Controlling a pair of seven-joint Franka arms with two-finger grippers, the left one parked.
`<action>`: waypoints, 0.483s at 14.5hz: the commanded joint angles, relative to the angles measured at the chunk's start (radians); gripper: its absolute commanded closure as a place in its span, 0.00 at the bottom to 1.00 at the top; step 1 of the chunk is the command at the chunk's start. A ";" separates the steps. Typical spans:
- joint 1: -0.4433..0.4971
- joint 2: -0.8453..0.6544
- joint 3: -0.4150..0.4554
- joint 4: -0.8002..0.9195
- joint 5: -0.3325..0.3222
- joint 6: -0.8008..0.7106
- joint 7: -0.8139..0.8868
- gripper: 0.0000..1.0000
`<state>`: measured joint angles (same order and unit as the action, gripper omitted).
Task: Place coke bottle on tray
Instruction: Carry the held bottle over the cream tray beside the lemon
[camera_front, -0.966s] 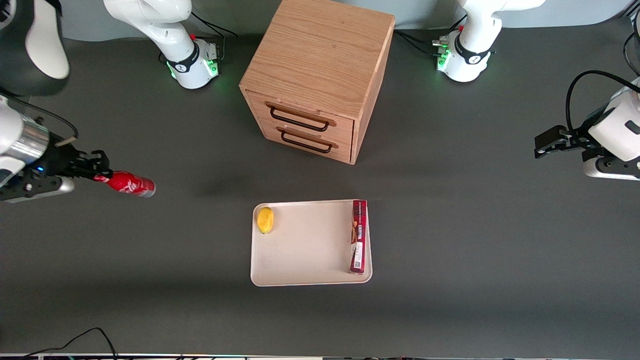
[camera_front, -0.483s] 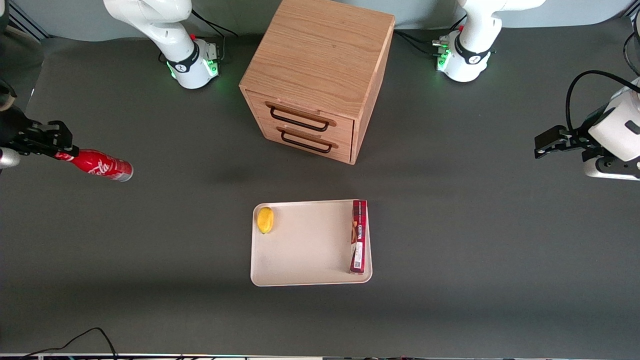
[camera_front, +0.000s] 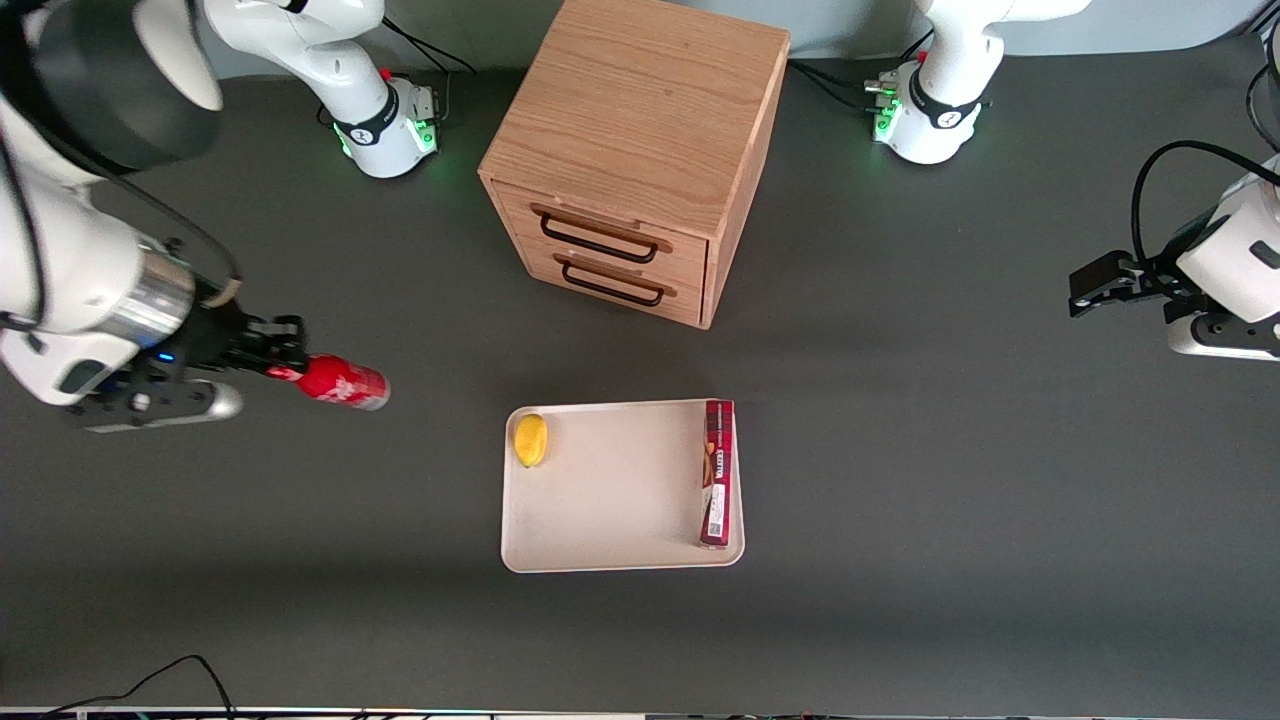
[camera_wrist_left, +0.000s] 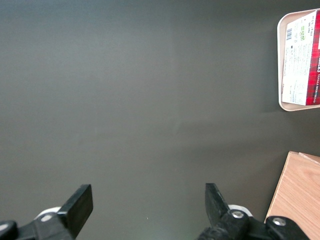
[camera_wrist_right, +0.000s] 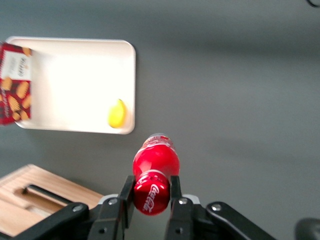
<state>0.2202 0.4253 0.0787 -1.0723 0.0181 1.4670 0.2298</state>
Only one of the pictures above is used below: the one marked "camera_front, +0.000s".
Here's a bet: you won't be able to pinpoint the black right base cable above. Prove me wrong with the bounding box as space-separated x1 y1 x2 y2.
380 22 478 126

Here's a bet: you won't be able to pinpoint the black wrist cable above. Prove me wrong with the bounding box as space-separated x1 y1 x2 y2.
1130 140 1280 267
95 172 244 301

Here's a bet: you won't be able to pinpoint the black cable at table edge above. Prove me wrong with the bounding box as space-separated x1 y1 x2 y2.
40 654 237 720

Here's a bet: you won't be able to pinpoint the beige plastic tray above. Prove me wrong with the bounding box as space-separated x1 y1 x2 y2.
500 399 746 574

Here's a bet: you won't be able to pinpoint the black left base cables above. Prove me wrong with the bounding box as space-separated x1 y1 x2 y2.
788 30 933 113

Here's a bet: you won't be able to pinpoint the red cookie box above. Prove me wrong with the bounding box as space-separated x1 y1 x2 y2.
699 399 736 550

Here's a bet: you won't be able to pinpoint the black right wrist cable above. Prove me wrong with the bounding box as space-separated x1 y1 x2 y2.
95 172 244 301

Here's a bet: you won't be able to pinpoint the black hanging cable loop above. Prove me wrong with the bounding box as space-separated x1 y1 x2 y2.
1245 20 1280 153

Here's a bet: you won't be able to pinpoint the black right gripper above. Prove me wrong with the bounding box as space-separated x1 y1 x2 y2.
160 292 309 385

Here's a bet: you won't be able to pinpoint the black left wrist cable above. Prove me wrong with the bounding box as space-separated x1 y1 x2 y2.
1130 140 1280 267

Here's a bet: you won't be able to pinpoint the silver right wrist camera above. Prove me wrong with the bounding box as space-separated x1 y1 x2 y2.
84 378 245 434

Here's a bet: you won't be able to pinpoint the red coke bottle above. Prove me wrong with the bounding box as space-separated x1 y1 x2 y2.
268 353 392 413

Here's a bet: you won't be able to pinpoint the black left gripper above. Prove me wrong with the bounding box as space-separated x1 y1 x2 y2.
1067 214 1233 320

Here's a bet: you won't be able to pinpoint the yellow lemon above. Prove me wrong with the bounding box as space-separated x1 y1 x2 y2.
514 413 549 469

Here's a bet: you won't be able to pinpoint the black drawer handle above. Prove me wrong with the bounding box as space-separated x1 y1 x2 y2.
539 212 661 266
562 260 666 308

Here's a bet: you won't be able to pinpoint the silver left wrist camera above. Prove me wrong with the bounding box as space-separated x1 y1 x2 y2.
1165 311 1280 362

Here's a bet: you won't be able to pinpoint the wooden two-drawer cabinet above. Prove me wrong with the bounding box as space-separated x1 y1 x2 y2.
478 0 792 331

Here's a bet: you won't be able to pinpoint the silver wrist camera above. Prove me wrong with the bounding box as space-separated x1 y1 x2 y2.
1165 311 1280 362
84 378 245 434

